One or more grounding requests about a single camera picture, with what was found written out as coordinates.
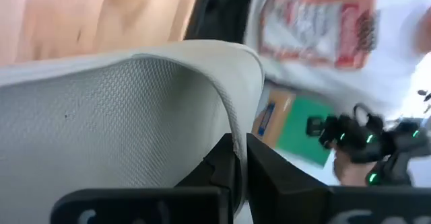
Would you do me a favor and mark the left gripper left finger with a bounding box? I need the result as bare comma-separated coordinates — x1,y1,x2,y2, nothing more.
50,133,242,224

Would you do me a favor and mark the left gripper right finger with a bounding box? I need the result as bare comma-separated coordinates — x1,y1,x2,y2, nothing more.
246,133,431,224

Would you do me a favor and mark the grey slide sandal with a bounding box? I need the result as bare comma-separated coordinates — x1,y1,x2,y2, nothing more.
0,39,266,224

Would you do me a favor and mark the person's hand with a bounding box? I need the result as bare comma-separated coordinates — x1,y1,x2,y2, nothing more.
333,143,373,187

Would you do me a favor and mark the green and orange board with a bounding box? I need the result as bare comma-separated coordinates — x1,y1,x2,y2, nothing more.
251,89,335,167

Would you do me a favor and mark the black metal table frame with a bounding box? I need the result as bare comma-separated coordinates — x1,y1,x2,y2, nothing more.
184,0,253,45

